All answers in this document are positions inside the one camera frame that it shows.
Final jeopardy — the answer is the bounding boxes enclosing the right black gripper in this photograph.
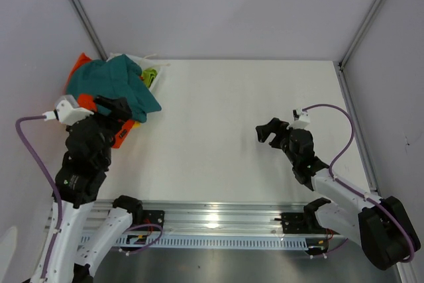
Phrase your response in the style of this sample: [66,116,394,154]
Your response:
[256,117,299,166]

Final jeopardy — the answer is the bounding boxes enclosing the teal green shorts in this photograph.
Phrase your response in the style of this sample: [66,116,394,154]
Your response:
[65,54,162,123]

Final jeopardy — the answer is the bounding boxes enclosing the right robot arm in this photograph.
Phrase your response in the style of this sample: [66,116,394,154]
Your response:
[256,118,421,270]

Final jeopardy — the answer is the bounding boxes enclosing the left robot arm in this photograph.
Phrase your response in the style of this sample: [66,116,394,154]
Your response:
[30,95,144,282]

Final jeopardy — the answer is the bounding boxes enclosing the orange shorts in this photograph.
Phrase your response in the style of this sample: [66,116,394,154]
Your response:
[65,52,135,149]

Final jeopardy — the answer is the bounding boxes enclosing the yellow shorts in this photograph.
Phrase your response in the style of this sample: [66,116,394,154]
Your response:
[132,121,141,129]

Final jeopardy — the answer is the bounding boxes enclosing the lime green shorts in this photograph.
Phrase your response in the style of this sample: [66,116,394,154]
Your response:
[140,67,158,89]

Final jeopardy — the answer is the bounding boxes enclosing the white plastic basket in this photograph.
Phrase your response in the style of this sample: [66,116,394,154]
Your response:
[96,53,170,98]

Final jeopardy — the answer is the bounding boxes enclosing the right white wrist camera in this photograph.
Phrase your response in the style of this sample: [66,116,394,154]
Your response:
[291,108,311,129]

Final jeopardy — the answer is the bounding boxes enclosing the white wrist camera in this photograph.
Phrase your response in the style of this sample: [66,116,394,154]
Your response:
[42,95,94,126]
[291,108,311,129]

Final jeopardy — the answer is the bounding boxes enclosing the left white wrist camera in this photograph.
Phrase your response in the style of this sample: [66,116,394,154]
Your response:
[42,95,94,126]

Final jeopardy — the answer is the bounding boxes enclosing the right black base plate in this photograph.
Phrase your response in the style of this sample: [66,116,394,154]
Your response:
[276,212,331,235]

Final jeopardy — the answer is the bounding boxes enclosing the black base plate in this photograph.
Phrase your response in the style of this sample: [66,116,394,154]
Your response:
[276,212,331,235]
[142,209,165,227]

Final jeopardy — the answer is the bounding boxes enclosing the right aluminium frame post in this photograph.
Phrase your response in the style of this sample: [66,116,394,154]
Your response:
[337,0,407,68]

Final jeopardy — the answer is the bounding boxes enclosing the aluminium frame post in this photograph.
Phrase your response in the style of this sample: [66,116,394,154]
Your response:
[68,0,108,60]
[337,0,407,68]

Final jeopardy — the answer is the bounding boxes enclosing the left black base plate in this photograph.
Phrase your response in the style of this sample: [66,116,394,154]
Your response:
[142,209,165,227]

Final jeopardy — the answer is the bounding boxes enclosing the aluminium mounting rail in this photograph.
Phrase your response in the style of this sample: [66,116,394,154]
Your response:
[49,199,348,241]

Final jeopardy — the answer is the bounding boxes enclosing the white slotted cable duct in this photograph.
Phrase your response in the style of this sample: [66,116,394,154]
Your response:
[78,235,305,251]

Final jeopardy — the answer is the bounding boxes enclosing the left aluminium frame post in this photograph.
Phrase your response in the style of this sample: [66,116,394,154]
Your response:
[68,0,108,60]

